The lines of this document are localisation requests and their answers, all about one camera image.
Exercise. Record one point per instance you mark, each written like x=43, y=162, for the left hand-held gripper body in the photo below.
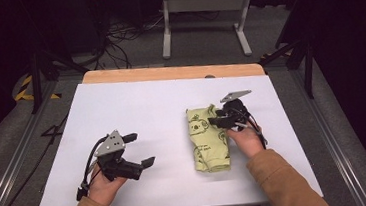
x=111, y=146

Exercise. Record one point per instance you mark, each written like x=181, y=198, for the person's left hand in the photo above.
x=103, y=188

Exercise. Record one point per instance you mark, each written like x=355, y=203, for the grey metal table frame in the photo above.
x=207, y=3

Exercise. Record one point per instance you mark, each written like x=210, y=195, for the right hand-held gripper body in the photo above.
x=237, y=110

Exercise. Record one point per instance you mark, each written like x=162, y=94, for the yellow black hazard tape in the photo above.
x=23, y=93

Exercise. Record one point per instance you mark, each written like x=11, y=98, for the green printed baby romper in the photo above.
x=208, y=147

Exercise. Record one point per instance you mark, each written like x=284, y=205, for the aluminium floor rail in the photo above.
x=15, y=161
x=331, y=137

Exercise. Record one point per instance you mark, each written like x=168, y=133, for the white table mat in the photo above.
x=137, y=103

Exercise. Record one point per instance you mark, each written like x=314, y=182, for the black metal stand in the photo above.
x=37, y=82
x=307, y=68

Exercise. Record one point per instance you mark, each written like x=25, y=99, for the person's right hand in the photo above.
x=249, y=142

